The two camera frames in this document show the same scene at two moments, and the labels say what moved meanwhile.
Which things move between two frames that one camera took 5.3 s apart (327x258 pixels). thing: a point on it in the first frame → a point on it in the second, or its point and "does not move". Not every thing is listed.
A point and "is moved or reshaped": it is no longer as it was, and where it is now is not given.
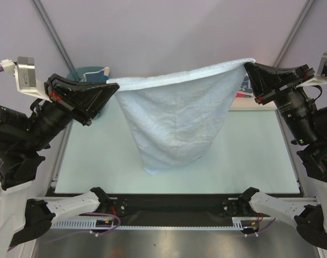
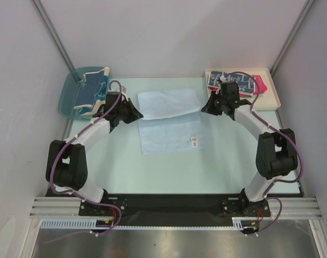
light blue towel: x=177 y=114 is moved or reshaped
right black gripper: x=282 y=87 → x=214 y=101
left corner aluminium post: x=42 y=12 does not move
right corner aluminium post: x=293 y=32 does not move
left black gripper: x=84 y=99 → x=135 y=115
